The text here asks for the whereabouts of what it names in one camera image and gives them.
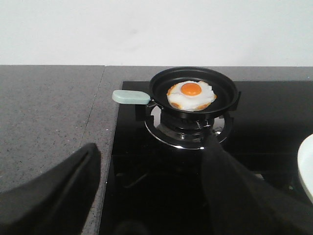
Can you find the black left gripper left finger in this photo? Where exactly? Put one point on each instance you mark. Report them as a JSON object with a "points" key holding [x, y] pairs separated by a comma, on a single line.
{"points": [[58, 201]]}

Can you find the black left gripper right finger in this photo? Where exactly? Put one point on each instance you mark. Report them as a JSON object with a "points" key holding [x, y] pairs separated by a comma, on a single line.
{"points": [[242, 204]]}

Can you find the white ceramic plate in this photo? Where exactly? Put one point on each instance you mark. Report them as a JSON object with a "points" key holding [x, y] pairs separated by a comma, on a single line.
{"points": [[305, 166]]}

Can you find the fried egg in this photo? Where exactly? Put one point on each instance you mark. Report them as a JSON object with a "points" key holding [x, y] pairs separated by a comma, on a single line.
{"points": [[191, 96]]}

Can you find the black frying pan mint handle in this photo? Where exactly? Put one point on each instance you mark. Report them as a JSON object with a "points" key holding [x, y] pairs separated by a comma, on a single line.
{"points": [[222, 86]]}

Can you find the black burner with pot support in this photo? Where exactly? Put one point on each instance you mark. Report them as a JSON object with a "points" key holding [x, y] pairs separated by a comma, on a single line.
{"points": [[183, 133]]}

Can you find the black glass gas hob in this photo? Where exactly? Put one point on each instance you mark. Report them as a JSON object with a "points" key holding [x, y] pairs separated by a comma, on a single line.
{"points": [[155, 189]]}

